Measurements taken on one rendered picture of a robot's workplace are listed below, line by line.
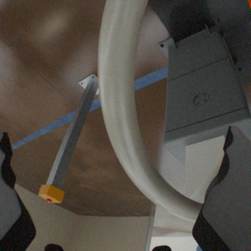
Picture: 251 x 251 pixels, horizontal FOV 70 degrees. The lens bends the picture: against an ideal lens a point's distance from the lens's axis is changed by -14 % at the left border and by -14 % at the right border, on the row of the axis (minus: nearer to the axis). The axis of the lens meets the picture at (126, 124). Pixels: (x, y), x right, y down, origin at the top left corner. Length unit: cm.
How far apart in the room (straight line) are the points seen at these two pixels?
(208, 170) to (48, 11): 148
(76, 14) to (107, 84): 143
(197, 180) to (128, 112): 66
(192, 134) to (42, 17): 137
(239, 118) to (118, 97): 69
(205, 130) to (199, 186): 22
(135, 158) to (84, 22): 144
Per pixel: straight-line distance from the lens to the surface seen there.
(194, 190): 80
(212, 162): 82
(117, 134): 18
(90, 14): 154
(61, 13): 162
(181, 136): 88
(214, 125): 84
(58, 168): 137
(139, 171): 21
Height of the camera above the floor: 136
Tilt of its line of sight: 38 degrees down
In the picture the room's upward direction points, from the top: 167 degrees counter-clockwise
